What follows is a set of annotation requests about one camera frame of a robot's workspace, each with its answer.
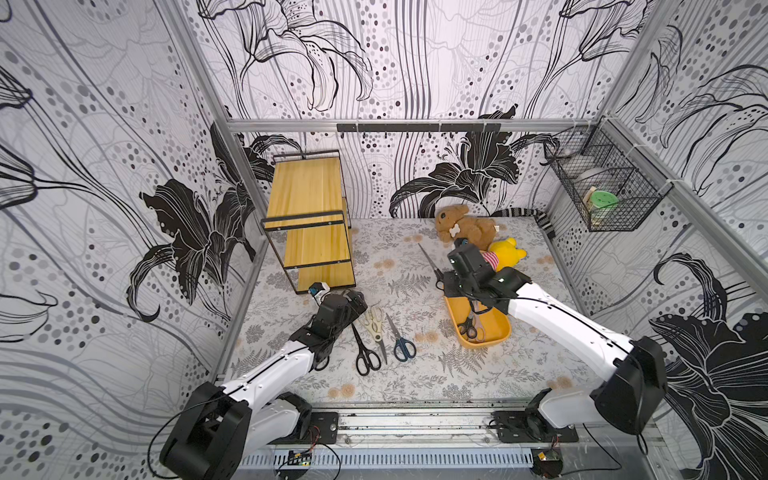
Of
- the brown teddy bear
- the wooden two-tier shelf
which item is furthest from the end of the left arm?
the brown teddy bear

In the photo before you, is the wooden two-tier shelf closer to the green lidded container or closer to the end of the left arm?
the end of the left arm

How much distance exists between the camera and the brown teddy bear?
1032 millimetres

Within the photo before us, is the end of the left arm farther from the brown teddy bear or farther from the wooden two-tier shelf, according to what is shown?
the brown teddy bear
